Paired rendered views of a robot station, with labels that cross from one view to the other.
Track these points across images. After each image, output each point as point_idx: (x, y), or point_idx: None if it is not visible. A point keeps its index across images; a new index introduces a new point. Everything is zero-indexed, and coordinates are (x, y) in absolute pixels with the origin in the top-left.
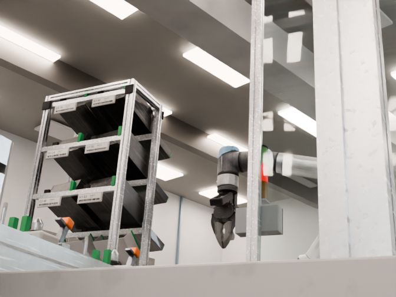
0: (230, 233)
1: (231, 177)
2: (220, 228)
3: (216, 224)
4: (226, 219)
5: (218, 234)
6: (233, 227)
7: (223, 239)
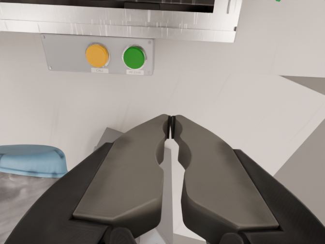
0: (114, 141)
1: None
2: (198, 169)
3: (243, 197)
4: (130, 236)
5: (204, 141)
6: (83, 161)
7: (164, 120)
